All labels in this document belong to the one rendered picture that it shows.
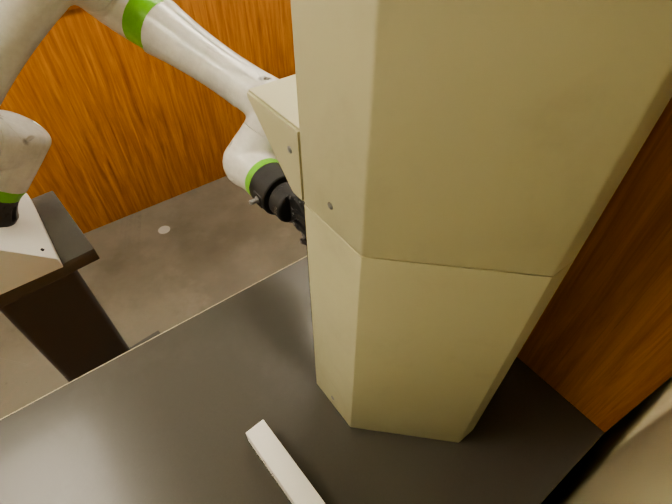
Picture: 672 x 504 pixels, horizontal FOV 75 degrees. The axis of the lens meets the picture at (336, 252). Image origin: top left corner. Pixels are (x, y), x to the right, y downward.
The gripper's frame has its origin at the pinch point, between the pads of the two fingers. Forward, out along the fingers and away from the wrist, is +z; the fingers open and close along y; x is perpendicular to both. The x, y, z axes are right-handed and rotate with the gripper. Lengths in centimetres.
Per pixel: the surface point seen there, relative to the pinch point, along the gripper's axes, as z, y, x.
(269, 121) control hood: -1.6, 29.2, -10.9
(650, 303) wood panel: 36.6, 5.3, 26.1
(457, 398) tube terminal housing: 27.1, -8.6, 0.5
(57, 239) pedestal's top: -69, -26, -42
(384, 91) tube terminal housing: 16.3, 39.8, -10.2
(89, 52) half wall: -190, -28, 0
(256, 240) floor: -126, -120, 36
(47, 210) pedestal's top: -83, -26, -41
